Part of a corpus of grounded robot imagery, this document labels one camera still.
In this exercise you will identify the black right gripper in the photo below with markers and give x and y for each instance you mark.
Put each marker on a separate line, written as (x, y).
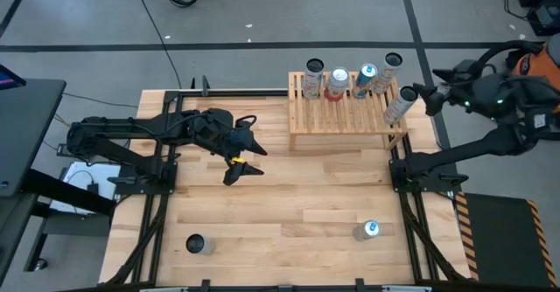
(468, 91)

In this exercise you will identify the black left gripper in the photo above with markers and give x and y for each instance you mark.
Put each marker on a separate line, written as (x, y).
(216, 130)

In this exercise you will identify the Celsius Tropical Vibe can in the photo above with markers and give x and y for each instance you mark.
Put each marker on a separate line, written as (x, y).
(398, 108)

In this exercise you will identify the tall silver black-top can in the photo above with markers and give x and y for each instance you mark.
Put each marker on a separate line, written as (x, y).
(198, 244)
(386, 78)

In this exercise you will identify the teal blue-tab energy can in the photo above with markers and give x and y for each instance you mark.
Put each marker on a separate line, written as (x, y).
(362, 84)

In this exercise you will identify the Celsius Peach Vibe can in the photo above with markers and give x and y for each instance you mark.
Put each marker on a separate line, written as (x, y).
(312, 84)

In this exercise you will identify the pink Spindrift can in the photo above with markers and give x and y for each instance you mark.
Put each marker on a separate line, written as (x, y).
(337, 82)

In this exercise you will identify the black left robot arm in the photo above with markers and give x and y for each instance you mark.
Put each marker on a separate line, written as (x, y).
(131, 128)

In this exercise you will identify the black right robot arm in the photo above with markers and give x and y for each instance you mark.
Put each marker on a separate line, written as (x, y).
(481, 145)

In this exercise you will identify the wooden slatted shelf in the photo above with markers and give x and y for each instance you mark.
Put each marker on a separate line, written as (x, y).
(345, 131)

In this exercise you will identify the black clamp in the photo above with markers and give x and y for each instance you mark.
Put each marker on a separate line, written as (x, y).
(204, 84)
(205, 285)
(359, 284)

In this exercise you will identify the black equipment case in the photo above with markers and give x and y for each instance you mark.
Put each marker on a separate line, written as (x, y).
(542, 16)

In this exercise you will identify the silver blue-tab energy can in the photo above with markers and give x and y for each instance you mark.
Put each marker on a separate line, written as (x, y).
(367, 230)

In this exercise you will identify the white strip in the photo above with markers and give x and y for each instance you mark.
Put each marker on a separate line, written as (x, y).
(164, 289)
(407, 289)

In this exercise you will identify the white flat box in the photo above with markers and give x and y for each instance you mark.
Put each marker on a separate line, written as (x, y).
(83, 174)

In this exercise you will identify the black hazard-striped floor mat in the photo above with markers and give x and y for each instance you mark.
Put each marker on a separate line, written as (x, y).
(499, 239)

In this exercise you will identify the black desk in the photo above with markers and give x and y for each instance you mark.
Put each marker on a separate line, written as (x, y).
(26, 126)

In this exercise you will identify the blue screen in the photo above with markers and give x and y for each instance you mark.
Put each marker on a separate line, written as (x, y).
(8, 80)

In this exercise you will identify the black metal table frame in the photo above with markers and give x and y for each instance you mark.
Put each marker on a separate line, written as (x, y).
(262, 93)

